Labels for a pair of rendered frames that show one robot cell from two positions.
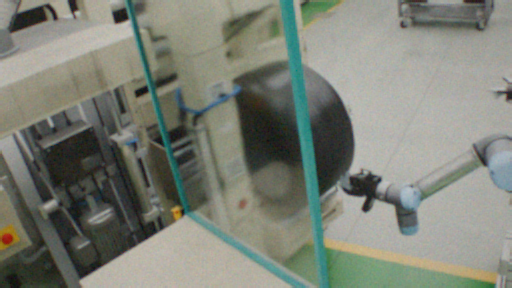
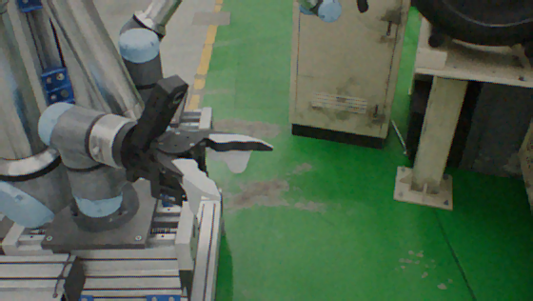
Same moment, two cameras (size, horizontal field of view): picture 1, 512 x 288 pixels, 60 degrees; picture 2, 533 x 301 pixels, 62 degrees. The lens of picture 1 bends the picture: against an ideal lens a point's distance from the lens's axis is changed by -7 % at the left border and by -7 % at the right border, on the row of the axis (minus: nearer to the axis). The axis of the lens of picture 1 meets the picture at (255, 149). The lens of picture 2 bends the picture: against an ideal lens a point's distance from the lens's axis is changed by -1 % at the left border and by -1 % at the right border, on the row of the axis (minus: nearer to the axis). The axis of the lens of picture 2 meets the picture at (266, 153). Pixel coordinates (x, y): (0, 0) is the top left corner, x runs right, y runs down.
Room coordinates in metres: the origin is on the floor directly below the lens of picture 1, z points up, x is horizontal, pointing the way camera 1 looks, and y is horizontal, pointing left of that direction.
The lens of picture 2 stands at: (2.44, -1.53, 1.41)
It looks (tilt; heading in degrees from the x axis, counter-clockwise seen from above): 35 degrees down; 144
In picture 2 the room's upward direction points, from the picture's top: straight up
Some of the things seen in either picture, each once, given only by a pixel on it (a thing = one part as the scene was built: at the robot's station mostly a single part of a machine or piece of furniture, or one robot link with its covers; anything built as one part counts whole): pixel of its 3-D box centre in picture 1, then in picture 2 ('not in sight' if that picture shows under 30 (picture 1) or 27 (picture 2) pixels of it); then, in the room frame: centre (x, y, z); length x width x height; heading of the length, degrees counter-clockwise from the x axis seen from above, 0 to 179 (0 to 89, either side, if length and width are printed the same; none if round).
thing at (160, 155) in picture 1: (184, 164); not in sight; (1.84, 0.33, 1.05); 0.20 x 0.15 x 0.30; 126
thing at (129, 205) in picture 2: not in sight; (101, 191); (1.59, -1.37, 0.77); 0.15 x 0.15 x 0.10
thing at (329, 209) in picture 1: (307, 221); (431, 41); (1.55, -0.16, 0.83); 0.36 x 0.09 x 0.06; 126
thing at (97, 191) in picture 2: not in sight; (101, 175); (1.78, -1.40, 0.94); 0.11 x 0.08 x 0.11; 119
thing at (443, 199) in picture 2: not in sight; (424, 185); (1.50, 0.12, 0.02); 0.27 x 0.27 x 0.04; 36
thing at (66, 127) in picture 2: not in sight; (80, 132); (1.79, -1.42, 1.04); 0.11 x 0.08 x 0.09; 29
